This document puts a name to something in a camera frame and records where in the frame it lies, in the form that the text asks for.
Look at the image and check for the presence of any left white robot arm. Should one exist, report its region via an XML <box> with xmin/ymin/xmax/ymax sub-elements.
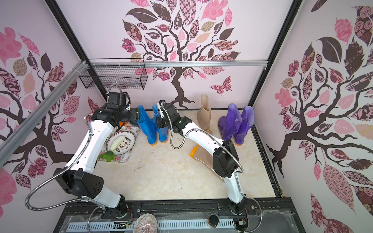
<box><xmin>54</xmin><ymin>108</ymin><xmax>140</xmax><ymax>215</ymax></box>

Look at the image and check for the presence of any small black round knob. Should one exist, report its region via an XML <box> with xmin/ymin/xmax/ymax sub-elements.
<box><xmin>208</xmin><ymin>215</ymin><xmax>219</xmax><ymax>228</ymax></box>

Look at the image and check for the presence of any black left corner post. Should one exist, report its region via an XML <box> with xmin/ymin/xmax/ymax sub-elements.
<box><xmin>44</xmin><ymin>0</ymin><xmax>107</xmax><ymax>100</ymax></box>

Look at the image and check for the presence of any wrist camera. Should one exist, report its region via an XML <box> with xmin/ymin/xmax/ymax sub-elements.
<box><xmin>107</xmin><ymin>92</ymin><xmax>131</xmax><ymax>111</ymax></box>
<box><xmin>157</xmin><ymin>100</ymin><xmax>166</xmax><ymax>117</ymax></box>

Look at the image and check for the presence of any black wire basket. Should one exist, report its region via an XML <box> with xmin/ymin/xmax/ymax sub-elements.
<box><xmin>79</xmin><ymin>58</ymin><xmax>148</xmax><ymax>90</ymax></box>

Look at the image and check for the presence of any floral tray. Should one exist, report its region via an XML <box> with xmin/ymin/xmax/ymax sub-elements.
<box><xmin>97</xmin><ymin>126</ymin><xmax>140</xmax><ymax>163</ymax></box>

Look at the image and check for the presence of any toy white radish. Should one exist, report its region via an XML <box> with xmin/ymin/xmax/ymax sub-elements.
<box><xmin>98</xmin><ymin>136</ymin><xmax>125</xmax><ymax>162</ymax></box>

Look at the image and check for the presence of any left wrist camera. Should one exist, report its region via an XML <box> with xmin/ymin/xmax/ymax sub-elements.
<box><xmin>107</xmin><ymin>92</ymin><xmax>131</xmax><ymax>111</ymax></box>

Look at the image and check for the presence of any silver aluminium rail left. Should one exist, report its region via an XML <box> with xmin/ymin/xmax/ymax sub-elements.
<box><xmin>1</xmin><ymin>61</ymin><xmax>88</xmax><ymax>167</ymax></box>

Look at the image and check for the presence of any black corner frame post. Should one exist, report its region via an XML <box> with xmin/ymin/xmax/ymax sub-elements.
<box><xmin>247</xmin><ymin>0</ymin><xmax>304</xmax><ymax>107</ymax></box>

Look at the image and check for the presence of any white vented strip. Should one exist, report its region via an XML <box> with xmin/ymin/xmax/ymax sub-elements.
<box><xmin>65</xmin><ymin>219</ymin><xmax>237</xmax><ymax>233</ymax></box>

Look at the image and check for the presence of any blue rain boot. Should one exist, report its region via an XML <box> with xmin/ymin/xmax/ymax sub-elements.
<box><xmin>137</xmin><ymin>105</ymin><xmax>157</xmax><ymax>146</ymax></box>
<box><xmin>152</xmin><ymin>104</ymin><xmax>169</xmax><ymax>143</ymax></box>

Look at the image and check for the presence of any standing blue rain boot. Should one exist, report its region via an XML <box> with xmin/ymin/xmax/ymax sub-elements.
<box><xmin>152</xmin><ymin>104</ymin><xmax>169</xmax><ymax>143</ymax></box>

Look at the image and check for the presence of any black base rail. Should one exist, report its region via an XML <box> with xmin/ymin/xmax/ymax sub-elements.
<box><xmin>58</xmin><ymin>197</ymin><xmax>292</xmax><ymax>222</ymax></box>

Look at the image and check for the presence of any beige rain boot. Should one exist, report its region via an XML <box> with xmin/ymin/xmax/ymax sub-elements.
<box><xmin>190</xmin><ymin>145</ymin><xmax>223</xmax><ymax>181</ymax></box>
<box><xmin>197</xmin><ymin>94</ymin><xmax>211</xmax><ymax>131</ymax></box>

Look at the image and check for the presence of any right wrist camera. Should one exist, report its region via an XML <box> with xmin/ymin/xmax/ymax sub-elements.
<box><xmin>157</xmin><ymin>100</ymin><xmax>166</xmax><ymax>117</ymax></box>

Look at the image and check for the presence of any white printed plate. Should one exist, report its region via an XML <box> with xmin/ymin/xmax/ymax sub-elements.
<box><xmin>106</xmin><ymin>132</ymin><xmax>136</xmax><ymax>155</ymax></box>

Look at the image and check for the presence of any standing beige rain boot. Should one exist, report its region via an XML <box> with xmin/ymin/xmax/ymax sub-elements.
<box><xmin>197</xmin><ymin>94</ymin><xmax>211</xmax><ymax>131</ymax></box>

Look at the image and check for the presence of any round pink glass dish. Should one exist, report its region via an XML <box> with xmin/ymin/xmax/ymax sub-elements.
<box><xmin>133</xmin><ymin>214</ymin><xmax>158</xmax><ymax>233</ymax></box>

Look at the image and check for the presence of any purple rain boot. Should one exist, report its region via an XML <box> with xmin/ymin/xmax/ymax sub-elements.
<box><xmin>218</xmin><ymin>103</ymin><xmax>242</xmax><ymax>141</ymax></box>
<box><xmin>234</xmin><ymin>106</ymin><xmax>254</xmax><ymax>146</ymax></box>

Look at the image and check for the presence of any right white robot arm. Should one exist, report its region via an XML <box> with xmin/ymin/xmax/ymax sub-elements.
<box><xmin>156</xmin><ymin>100</ymin><xmax>246</xmax><ymax>215</ymax></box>

